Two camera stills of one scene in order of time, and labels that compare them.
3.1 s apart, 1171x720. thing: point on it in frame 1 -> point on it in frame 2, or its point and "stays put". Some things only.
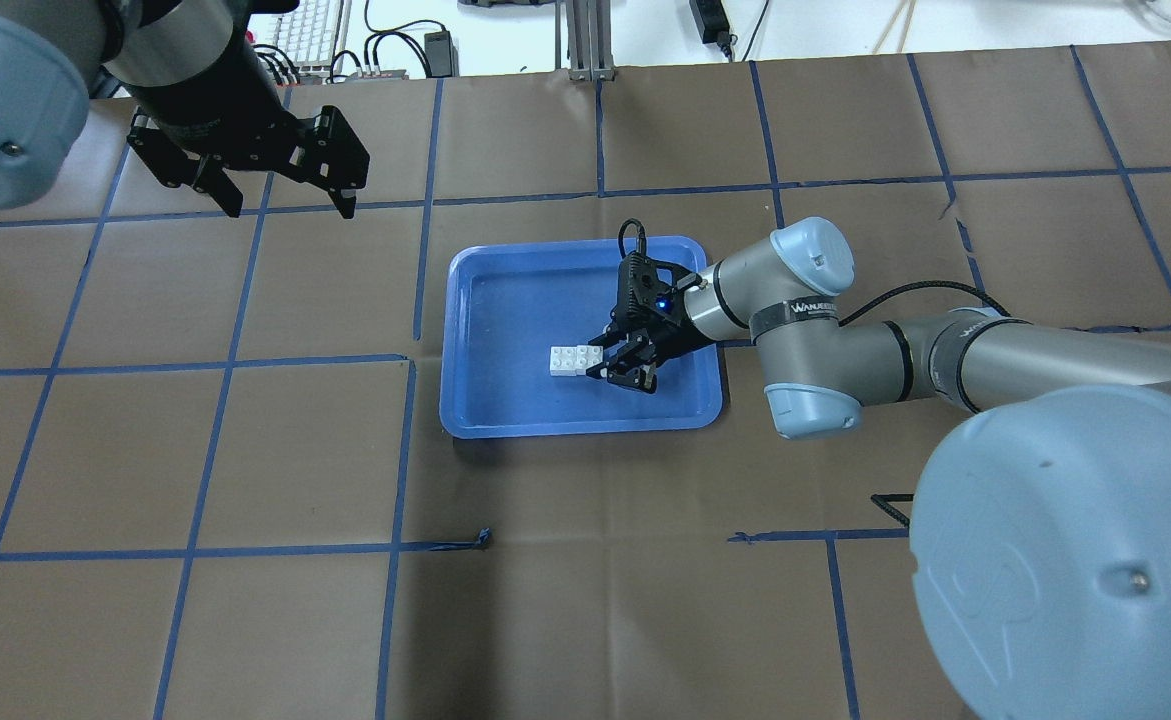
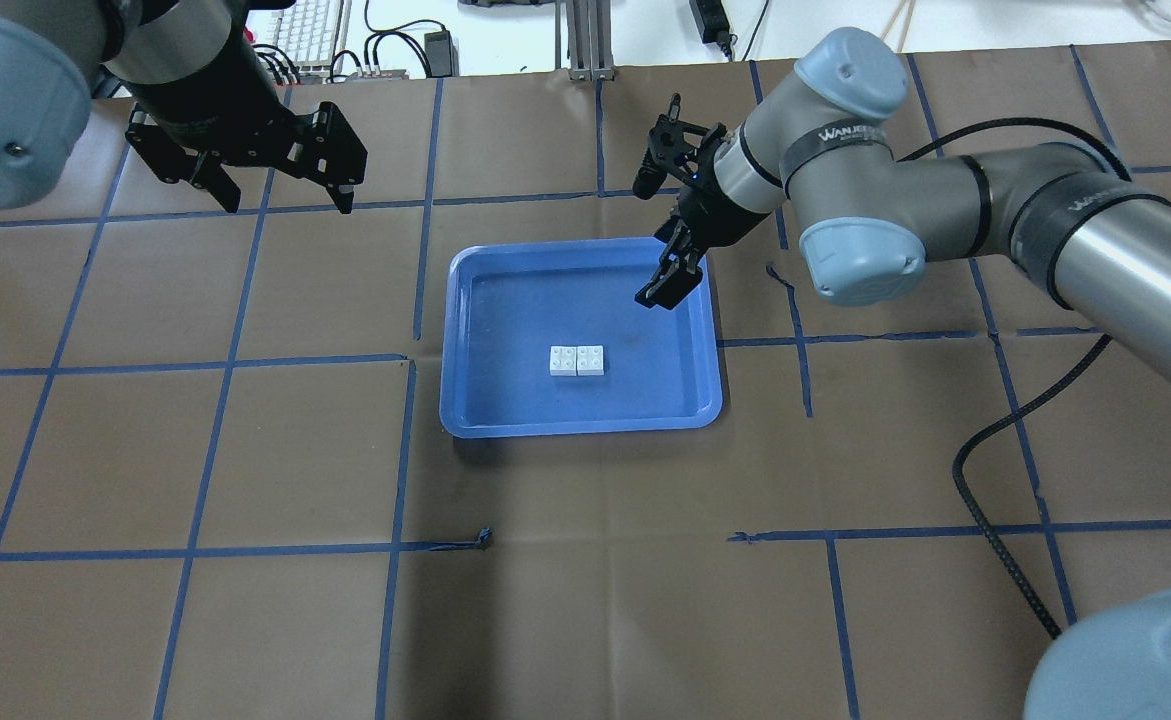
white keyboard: x=313 y=35 stays put
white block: x=587 y=356 stays put
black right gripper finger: x=613 y=334 -> x=648 y=296
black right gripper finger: x=638 y=372 -> x=686 y=280
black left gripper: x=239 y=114 stays put
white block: x=563 y=361 stays put
